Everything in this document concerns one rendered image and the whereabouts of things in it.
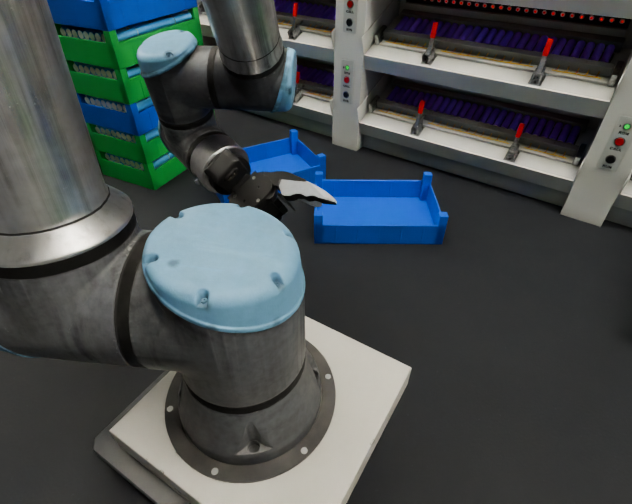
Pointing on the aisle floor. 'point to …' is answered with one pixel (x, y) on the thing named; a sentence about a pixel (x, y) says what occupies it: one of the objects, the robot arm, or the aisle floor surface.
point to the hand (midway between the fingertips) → (297, 239)
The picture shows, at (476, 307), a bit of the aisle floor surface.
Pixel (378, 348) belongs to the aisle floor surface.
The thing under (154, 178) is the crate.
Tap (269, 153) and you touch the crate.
